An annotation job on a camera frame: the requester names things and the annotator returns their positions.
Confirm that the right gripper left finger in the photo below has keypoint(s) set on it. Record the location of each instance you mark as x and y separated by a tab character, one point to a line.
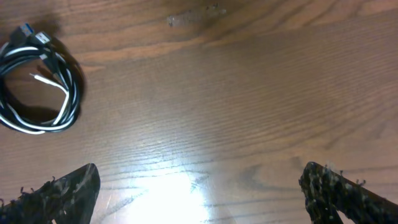
70	199

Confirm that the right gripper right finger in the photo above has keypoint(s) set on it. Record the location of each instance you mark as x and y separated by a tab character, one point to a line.
327	193

